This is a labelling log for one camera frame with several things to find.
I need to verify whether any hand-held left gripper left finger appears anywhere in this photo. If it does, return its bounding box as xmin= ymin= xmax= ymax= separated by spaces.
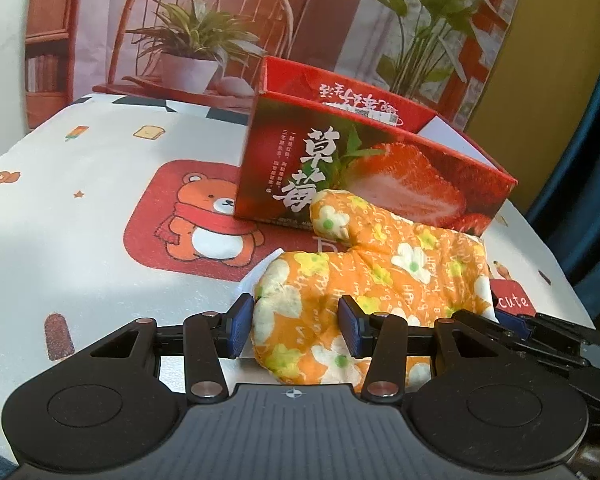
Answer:
xmin=75 ymin=294 xmax=255 ymax=405

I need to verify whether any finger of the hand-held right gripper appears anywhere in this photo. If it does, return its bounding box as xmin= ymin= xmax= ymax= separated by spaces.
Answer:
xmin=497 ymin=310 xmax=600 ymax=348
xmin=452 ymin=309 xmax=592 ymax=377

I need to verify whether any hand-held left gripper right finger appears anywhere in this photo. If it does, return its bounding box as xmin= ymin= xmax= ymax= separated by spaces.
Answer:
xmin=337 ymin=295 xmax=518 ymax=405

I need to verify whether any orange floral oven mitt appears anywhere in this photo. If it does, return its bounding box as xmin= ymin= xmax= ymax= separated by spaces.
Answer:
xmin=250 ymin=189 xmax=496 ymax=396

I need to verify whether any red strawberry print cardboard box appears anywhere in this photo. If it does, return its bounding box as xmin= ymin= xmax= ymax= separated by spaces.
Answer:
xmin=232 ymin=55 xmax=518 ymax=238

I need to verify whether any blue curtain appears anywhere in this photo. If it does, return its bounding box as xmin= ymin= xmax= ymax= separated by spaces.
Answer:
xmin=525 ymin=25 xmax=600 ymax=321

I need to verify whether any cartoon bear print tablecloth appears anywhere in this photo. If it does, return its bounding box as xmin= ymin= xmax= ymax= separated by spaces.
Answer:
xmin=0 ymin=92 xmax=598 ymax=466

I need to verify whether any tan wooden panel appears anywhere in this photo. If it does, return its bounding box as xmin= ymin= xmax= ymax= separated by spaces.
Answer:
xmin=467 ymin=0 xmax=600 ymax=201

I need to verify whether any printed room scene backdrop cloth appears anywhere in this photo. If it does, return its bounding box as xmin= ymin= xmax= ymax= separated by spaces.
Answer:
xmin=22 ymin=0 xmax=531 ymax=131

